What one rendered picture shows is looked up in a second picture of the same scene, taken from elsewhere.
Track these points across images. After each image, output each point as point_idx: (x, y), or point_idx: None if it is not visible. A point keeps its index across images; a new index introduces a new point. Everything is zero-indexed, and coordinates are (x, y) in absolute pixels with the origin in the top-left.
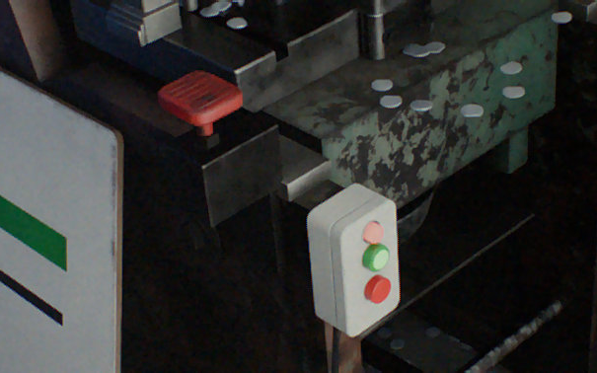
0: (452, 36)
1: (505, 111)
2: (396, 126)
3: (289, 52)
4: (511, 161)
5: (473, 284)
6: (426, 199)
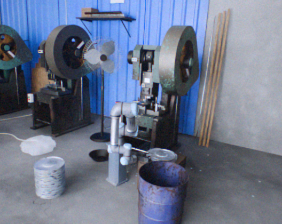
0: (145, 114)
1: (146, 124)
2: None
3: None
4: (146, 130)
5: None
6: (143, 131)
